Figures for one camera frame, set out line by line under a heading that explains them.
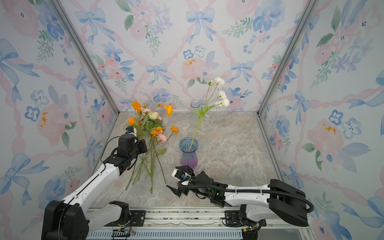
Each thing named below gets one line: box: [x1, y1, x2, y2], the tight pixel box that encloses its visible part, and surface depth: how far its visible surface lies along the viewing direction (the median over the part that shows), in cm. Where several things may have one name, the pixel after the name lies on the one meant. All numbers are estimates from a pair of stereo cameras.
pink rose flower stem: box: [138, 107, 163, 127], surface depth 111 cm
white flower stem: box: [189, 77, 230, 152], surface depth 76 cm
